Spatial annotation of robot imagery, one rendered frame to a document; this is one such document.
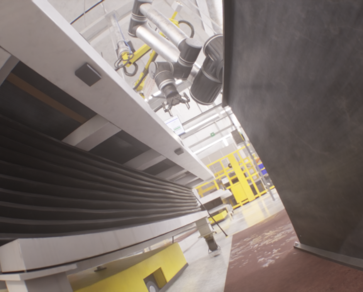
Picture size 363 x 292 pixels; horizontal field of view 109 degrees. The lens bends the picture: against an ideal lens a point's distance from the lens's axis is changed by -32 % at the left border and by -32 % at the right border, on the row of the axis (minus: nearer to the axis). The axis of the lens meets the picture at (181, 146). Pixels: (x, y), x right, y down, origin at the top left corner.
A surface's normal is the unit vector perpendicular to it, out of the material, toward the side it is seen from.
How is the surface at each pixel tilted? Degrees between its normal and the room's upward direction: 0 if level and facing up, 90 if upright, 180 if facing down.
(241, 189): 90
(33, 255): 90
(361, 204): 90
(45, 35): 180
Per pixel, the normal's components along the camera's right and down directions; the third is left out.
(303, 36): -0.91, 0.41
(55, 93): 0.38, 0.84
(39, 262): 0.88, -0.46
